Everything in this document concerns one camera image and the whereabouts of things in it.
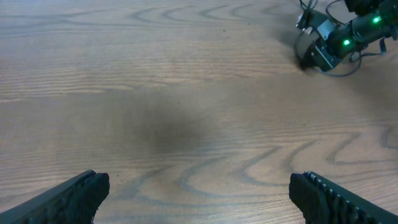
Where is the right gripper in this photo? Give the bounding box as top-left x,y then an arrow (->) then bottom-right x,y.
294,9 -> 342,72

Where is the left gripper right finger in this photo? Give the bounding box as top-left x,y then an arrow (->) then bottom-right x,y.
289,171 -> 397,224

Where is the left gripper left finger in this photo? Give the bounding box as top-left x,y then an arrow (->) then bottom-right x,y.
1,170 -> 110,224

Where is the black usb cable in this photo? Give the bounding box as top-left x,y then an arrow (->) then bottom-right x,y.
298,0 -> 388,78

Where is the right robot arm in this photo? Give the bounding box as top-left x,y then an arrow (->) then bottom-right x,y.
294,0 -> 397,75

